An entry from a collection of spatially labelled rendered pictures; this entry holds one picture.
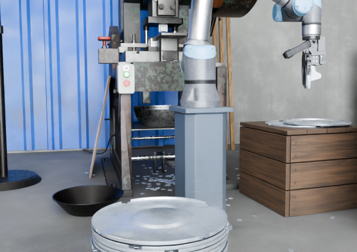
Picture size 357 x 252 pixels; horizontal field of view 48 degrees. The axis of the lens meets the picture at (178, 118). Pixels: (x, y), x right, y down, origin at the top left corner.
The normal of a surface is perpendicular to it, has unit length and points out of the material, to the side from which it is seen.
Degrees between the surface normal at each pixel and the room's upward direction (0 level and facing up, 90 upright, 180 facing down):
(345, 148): 90
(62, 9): 90
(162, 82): 90
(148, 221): 0
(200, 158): 90
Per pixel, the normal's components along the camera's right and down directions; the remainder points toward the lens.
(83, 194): 0.28, -0.60
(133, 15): 0.23, 0.08
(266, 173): -0.95, 0.04
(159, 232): 0.00, -1.00
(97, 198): -0.08, -0.60
